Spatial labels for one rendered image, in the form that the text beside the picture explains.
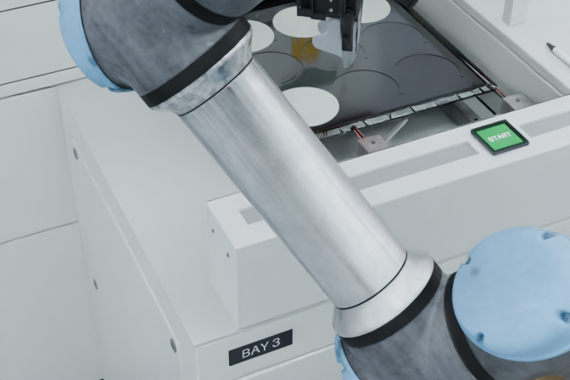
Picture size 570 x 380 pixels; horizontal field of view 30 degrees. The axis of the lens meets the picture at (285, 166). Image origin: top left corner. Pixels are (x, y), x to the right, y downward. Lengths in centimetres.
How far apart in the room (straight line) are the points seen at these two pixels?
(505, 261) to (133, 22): 38
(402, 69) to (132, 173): 44
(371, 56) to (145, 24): 85
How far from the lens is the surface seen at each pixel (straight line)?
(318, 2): 143
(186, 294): 140
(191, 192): 155
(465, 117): 166
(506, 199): 145
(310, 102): 158
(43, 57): 177
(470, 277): 95
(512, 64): 165
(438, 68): 168
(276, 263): 129
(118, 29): 89
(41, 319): 211
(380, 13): 180
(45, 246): 200
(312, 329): 141
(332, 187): 94
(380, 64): 167
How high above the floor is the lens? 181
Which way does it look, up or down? 39 degrees down
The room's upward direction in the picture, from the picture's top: straight up
